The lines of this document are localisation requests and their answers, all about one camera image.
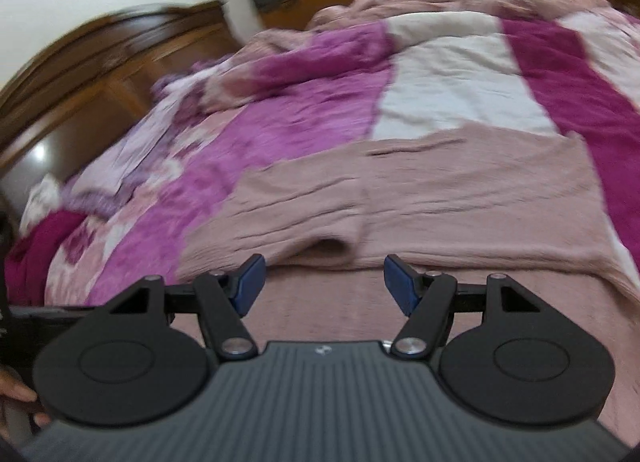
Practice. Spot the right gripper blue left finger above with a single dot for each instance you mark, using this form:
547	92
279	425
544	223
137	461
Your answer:
223	301

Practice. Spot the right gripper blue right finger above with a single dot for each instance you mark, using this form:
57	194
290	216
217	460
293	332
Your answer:
427	300

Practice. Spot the pink knitted cardigan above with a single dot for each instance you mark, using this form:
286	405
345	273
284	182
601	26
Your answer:
475	198

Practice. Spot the person's left hand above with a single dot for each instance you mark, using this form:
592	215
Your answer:
19	407

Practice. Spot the lilac floral pillow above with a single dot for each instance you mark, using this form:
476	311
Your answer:
106	185

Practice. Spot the patchwork purple white quilt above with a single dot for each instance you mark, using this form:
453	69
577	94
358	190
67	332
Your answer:
288	95

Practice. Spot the dark wooden headboard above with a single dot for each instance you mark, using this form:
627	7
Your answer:
87	58

